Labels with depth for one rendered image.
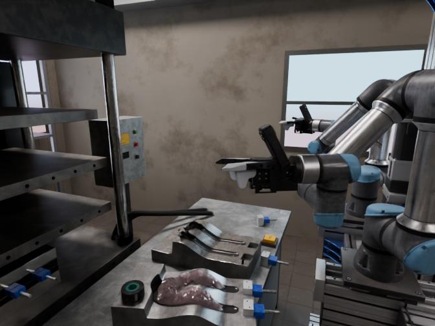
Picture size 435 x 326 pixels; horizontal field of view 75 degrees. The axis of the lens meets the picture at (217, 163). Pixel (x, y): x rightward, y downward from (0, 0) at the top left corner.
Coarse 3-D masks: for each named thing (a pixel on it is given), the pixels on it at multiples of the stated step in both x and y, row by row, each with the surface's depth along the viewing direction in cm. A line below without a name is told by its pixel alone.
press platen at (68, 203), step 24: (48, 192) 170; (0, 216) 137; (24, 216) 137; (48, 216) 137; (72, 216) 137; (96, 216) 147; (0, 240) 115; (24, 240) 115; (48, 240) 122; (0, 264) 105
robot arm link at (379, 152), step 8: (392, 80) 131; (384, 136) 138; (376, 144) 140; (384, 144) 139; (376, 152) 141; (384, 152) 140; (368, 160) 144; (376, 160) 141; (384, 160) 141; (384, 168) 140; (384, 176) 139
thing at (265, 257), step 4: (264, 252) 140; (268, 252) 140; (264, 256) 136; (268, 256) 137; (272, 256) 139; (264, 260) 137; (268, 260) 136; (272, 260) 136; (276, 260) 136; (260, 264) 138; (264, 264) 137; (268, 264) 137; (272, 264) 136; (276, 264) 137; (288, 264) 134
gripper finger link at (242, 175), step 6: (240, 162) 65; (246, 162) 65; (252, 162) 64; (222, 168) 62; (228, 168) 62; (234, 168) 62; (240, 168) 62; (246, 168) 63; (240, 174) 63; (246, 174) 64; (252, 174) 66; (240, 180) 63; (246, 180) 65; (240, 186) 64
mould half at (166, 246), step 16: (208, 224) 154; (176, 240) 136; (208, 240) 143; (240, 240) 145; (256, 240) 144; (160, 256) 140; (176, 256) 136; (192, 256) 133; (208, 256) 131; (224, 256) 131; (240, 256) 130; (256, 256) 138; (224, 272) 128; (240, 272) 125
